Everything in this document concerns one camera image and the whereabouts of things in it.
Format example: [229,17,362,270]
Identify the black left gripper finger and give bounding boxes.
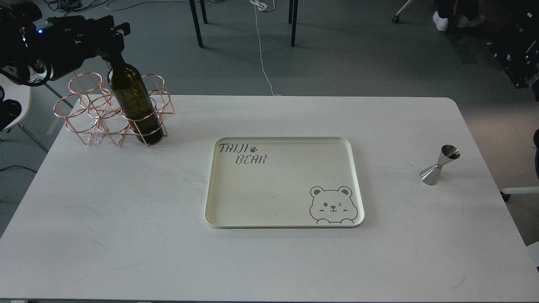
[101,22,131,63]

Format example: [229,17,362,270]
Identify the white cable on floor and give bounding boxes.
[250,0,281,97]

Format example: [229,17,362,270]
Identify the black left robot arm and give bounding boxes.
[0,2,131,87]

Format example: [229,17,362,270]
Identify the dark green wine bottle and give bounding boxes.
[107,54,163,145]

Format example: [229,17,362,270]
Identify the white sneaker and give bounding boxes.
[432,11,450,32]
[456,15,486,29]

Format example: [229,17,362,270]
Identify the stainless steel jigger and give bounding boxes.
[419,144,460,186]

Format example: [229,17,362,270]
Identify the cream bear serving tray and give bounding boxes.
[204,137,365,228]

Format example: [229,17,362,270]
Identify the white round side table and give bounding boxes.
[0,76,31,131]

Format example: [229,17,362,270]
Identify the copper wire bottle rack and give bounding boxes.
[53,67,151,147]

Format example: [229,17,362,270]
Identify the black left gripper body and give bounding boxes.
[33,15,116,80]

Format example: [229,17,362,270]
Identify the black table legs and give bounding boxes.
[188,0,299,48]

